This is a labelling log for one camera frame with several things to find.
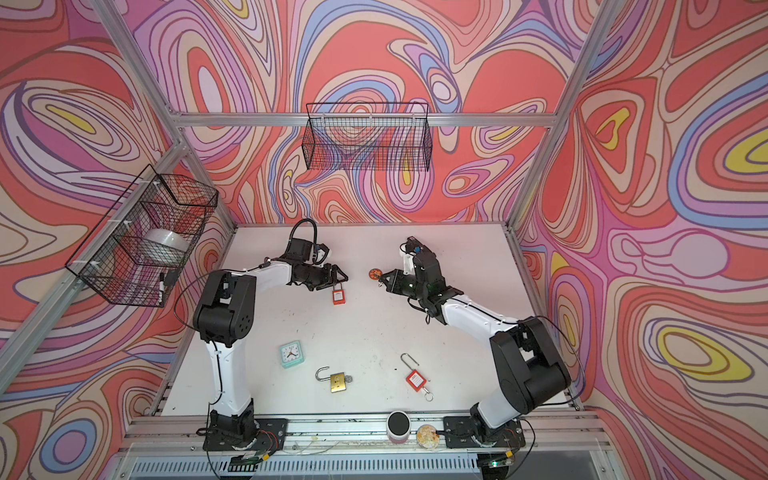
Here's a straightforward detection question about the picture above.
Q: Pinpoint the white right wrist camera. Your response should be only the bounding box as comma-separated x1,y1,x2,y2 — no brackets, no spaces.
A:
399,236,422,275

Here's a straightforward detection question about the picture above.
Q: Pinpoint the red padlock with long shackle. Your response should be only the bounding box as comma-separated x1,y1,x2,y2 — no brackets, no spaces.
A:
400,352,434,402

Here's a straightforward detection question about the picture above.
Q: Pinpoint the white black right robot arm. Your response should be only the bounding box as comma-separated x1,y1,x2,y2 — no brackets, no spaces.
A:
378,237,572,435

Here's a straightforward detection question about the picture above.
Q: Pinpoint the round beige patterned ball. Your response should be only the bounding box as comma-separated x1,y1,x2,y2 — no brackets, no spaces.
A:
416,424,440,450

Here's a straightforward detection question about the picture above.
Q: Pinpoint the black wire basket wall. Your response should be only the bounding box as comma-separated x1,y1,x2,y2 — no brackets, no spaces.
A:
66,166,219,307
301,101,433,172

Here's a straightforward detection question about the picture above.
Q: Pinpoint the black wire basket left wall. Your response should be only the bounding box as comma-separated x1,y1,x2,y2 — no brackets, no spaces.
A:
66,166,219,307

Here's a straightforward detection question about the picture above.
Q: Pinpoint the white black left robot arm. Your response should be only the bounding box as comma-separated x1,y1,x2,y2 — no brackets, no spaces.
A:
192,218,349,442

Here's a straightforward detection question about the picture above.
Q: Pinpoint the brass padlock open shackle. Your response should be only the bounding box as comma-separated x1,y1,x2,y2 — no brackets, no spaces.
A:
315,366,354,394

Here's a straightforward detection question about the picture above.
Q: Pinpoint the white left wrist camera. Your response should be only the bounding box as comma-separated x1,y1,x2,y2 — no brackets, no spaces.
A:
310,243,331,265

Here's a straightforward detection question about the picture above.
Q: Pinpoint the mint green alarm clock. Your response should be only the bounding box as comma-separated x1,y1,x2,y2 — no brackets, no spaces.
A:
278,340,305,369

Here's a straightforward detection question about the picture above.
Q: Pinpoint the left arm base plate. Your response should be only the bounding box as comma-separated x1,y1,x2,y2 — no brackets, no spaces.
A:
203,417,288,454

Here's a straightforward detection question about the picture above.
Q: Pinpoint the pink cylinder black top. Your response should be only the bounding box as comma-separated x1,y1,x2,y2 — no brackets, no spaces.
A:
386,411,411,444

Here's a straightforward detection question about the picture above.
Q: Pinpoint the black marker in basket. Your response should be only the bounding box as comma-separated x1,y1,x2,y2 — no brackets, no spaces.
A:
157,272,166,306

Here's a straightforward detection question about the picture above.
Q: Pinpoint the black wire basket back wall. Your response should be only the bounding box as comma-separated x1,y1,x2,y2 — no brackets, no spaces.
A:
301,101,433,172

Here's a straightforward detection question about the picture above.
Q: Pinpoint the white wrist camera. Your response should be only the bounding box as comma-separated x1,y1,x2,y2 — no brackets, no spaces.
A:
399,236,422,275
310,243,331,265

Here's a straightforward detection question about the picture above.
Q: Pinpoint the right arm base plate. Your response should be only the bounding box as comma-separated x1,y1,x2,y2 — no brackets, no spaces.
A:
442,415,526,451

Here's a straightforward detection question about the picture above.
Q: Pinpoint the red small padlock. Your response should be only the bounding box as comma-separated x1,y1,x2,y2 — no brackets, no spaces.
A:
332,288,346,306

